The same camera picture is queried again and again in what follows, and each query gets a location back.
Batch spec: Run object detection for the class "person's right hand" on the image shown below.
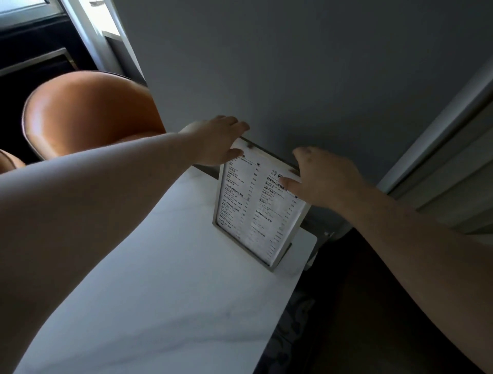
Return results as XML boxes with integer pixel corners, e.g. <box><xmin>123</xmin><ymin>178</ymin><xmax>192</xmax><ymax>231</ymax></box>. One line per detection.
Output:
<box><xmin>279</xmin><ymin>146</ymin><xmax>371</xmax><ymax>212</ymax></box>

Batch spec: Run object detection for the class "orange leather chair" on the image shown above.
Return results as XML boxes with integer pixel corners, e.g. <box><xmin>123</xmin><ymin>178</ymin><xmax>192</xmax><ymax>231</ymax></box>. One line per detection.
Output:
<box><xmin>21</xmin><ymin>70</ymin><xmax>166</xmax><ymax>161</ymax></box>
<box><xmin>0</xmin><ymin>149</ymin><xmax>26</xmax><ymax>175</ymax></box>

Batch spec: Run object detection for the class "person's left forearm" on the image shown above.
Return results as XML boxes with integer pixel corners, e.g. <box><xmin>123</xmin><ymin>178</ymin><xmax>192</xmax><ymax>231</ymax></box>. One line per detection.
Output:
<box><xmin>0</xmin><ymin>132</ymin><xmax>198</xmax><ymax>374</ymax></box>

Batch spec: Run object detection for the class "person's right forearm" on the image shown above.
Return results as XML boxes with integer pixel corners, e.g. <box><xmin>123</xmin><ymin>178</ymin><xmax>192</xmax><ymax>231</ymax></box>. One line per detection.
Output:
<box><xmin>339</xmin><ymin>186</ymin><xmax>493</xmax><ymax>371</ymax></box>

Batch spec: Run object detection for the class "white window frame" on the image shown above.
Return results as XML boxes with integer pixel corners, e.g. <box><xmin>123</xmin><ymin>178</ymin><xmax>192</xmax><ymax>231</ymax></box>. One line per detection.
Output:
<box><xmin>61</xmin><ymin>0</ymin><xmax>133</xmax><ymax>78</ymax></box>

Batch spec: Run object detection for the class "framed menu table stand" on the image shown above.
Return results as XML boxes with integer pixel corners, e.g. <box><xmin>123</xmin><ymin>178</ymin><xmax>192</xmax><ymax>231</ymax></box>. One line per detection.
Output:
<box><xmin>212</xmin><ymin>137</ymin><xmax>312</xmax><ymax>273</ymax></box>

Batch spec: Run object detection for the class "person's left hand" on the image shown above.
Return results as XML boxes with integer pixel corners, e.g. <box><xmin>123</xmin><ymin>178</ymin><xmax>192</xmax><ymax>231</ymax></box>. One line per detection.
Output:
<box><xmin>179</xmin><ymin>115</ymin><xmax>251</xmax><ymax>167</ymax></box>

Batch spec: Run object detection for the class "grey panelled door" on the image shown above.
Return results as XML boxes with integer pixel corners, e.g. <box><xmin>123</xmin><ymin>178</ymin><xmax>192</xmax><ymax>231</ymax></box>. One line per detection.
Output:
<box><xmin>377</xmin><ymin>56</ymin><xmax>493</xmax><ymax>247</ymax></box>

